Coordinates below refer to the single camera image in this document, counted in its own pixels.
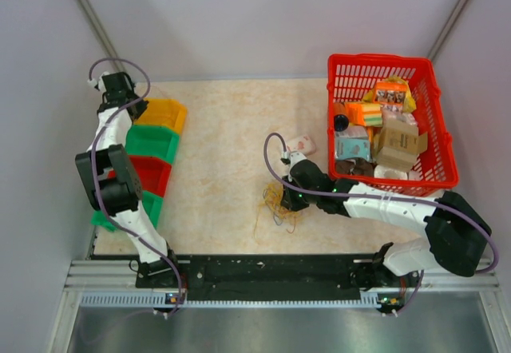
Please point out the yellow plastic bag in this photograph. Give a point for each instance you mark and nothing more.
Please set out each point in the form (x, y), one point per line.
(409, 105)

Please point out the lower green storage bin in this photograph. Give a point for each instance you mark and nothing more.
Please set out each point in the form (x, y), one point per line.
(151, 203)

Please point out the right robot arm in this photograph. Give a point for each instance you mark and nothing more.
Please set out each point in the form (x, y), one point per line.
(450, 233)

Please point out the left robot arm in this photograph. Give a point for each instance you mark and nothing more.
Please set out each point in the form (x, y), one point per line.
(110, 179)

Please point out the upper green storage bin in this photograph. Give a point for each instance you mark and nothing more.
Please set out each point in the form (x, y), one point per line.
(152, 141)

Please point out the pink tissue packet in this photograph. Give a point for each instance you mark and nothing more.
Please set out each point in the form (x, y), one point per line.
(303, 144)

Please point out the brown cardboard box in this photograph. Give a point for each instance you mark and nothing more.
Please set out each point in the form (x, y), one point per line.
(399, 145)

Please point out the teal tissue pack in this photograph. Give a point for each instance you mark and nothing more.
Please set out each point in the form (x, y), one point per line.
(352, 143)

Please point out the red plastic basket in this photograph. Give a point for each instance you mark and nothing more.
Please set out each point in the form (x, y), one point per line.
(351, 76)

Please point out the red storage bin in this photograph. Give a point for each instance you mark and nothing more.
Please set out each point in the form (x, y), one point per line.
(153, 172)

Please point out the orange sponge pack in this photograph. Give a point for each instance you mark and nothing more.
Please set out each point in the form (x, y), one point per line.
(364, 114)

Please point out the green storage bin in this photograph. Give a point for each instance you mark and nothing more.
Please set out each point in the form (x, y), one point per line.
(152, 141)
(151, 203)

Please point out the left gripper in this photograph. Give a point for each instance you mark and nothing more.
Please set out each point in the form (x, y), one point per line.
(140, 108)

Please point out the pink wrapped pack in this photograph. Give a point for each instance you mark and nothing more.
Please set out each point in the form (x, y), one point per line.
(395, 113)

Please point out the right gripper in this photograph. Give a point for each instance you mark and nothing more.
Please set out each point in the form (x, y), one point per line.
(290, 202)

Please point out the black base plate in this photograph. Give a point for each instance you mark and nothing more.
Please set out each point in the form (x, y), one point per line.
(272, 277)

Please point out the orange snack box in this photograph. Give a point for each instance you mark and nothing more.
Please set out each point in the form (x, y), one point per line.
(390, 93)

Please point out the black bottle cap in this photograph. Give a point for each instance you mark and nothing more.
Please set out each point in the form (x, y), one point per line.
(341, 122)

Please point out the yellow storage bin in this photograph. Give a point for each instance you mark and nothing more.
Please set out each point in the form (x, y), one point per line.
(168, 113)

